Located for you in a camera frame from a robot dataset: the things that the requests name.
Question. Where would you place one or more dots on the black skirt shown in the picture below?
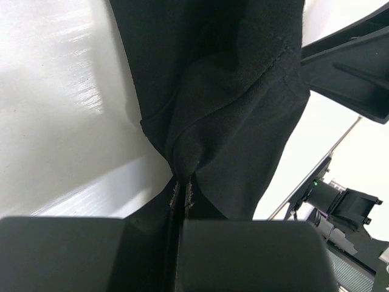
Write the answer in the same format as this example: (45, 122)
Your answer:
(220, 92)

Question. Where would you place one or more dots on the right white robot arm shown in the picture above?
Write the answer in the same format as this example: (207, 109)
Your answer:
(341, 216)

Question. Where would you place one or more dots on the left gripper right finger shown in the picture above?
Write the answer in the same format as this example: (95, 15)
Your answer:
(226, 255)

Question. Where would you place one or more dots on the aluminium table frame rail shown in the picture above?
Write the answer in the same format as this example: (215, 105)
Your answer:
(296, 198)

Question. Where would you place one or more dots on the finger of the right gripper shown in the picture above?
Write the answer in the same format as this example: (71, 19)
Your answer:
(350, 66)

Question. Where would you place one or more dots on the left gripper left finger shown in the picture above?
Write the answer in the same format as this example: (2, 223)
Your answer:
(136, 253)

